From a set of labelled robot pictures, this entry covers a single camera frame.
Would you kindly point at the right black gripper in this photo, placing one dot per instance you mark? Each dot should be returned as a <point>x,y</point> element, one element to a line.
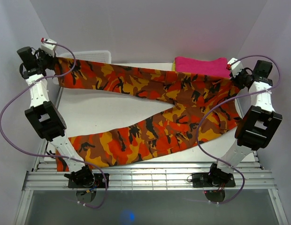
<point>235,79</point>

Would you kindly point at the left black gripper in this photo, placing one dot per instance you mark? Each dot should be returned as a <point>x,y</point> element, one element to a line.
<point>52,59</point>

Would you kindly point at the orange camouflage trousers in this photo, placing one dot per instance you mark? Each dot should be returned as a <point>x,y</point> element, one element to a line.
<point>140,114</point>

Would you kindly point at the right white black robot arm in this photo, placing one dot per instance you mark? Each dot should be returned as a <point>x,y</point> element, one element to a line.
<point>258,125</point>

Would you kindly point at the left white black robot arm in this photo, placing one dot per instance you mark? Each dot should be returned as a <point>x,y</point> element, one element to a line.
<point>45,118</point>

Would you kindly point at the pink folded towel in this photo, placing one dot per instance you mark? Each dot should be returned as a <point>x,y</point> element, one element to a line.
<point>211,68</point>

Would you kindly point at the white perforated plastic basket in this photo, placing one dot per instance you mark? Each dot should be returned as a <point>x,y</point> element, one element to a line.
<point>77,70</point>

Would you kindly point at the yellow folded towel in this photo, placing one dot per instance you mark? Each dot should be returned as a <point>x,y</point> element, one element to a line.
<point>174,66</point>

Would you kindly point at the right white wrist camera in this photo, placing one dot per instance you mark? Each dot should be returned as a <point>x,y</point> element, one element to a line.
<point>234,66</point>

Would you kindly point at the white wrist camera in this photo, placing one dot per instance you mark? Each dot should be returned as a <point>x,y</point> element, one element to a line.
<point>48,46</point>
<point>234,66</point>

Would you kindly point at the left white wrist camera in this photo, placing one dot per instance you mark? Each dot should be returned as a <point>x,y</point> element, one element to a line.
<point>48,46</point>

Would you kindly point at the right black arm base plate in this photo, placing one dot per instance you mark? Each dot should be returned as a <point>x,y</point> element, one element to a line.
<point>201,180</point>

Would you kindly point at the aluminium rail frame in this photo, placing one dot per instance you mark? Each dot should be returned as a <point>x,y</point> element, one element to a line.
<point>156,192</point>

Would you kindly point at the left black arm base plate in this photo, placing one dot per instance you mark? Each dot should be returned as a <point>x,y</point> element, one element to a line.
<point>99,181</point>

